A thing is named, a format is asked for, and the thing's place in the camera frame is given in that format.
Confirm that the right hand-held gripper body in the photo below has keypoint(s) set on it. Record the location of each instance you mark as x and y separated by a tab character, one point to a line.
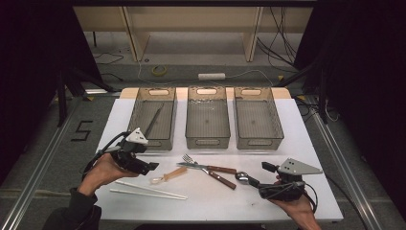
284	191

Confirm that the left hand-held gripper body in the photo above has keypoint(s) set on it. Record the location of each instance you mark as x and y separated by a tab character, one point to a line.
130	159

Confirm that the metal chopstick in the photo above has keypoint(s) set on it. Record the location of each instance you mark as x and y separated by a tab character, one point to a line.
154	119

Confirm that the grey transparent plastic bin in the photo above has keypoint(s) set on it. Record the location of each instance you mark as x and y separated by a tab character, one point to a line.
257	121
159	96
207	121

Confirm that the person's right hand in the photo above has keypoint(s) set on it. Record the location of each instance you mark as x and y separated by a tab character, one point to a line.
301	214

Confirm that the person's left hand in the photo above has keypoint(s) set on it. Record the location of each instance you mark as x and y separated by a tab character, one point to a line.
102	174

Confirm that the black metal stand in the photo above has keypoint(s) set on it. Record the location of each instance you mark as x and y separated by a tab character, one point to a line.
61	102
323	102

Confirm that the yellow tape roll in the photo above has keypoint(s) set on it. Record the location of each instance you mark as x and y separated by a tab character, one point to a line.
153	71

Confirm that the white power strip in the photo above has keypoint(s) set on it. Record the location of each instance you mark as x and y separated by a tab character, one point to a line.
211	76

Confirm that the black curtain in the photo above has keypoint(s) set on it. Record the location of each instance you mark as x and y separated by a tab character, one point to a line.
32	64
367	80

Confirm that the light wooden shelf unit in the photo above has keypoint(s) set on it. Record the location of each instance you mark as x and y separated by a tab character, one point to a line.
191	19

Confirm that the metal floor rail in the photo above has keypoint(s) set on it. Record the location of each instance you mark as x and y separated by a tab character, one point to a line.
344	166
41	163

